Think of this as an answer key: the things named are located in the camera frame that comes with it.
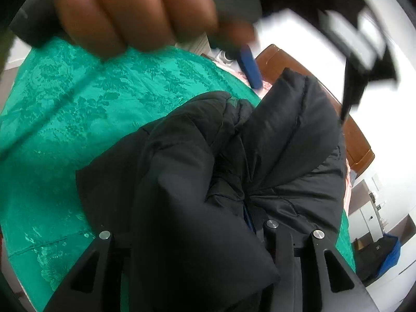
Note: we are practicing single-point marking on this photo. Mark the dark jacket on chair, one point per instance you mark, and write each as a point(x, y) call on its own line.
point(375, 259)

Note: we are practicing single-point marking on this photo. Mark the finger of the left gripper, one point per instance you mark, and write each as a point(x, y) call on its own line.
point(249, 67)

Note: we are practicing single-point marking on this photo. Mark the black puffer jacket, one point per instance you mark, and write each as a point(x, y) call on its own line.
point(181, 187)

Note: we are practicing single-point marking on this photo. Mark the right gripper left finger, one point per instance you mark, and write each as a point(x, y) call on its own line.
point(94, 281)

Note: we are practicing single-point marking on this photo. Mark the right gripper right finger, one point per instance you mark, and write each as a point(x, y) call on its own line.
point(312, 275)

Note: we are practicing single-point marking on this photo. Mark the white desk with drawers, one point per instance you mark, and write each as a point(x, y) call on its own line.
point(363, 215)

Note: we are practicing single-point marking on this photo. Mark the person's left hand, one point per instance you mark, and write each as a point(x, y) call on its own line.
point(106, 28)

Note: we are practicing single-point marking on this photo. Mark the green patterned bedspread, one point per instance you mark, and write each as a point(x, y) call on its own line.
point(65, 109)

